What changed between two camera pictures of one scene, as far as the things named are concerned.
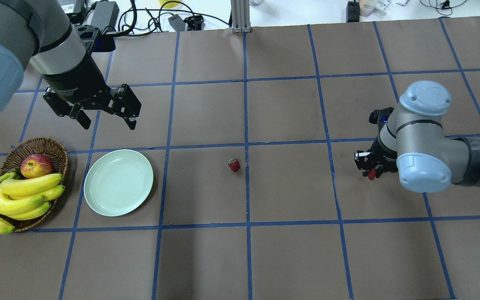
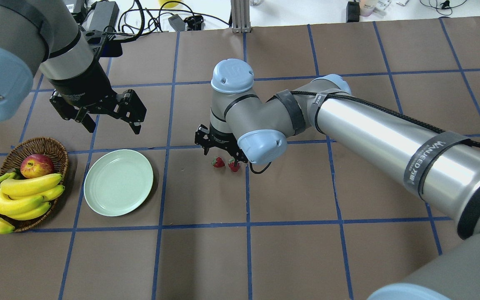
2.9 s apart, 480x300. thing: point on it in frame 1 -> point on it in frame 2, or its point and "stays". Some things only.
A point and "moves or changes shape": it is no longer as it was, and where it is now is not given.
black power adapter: [104, 14] stays
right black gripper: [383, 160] -> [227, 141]
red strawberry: [234, 164] stays
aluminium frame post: [241, 16] stays
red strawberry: [371, 174] moves or changes shape
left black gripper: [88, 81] stays
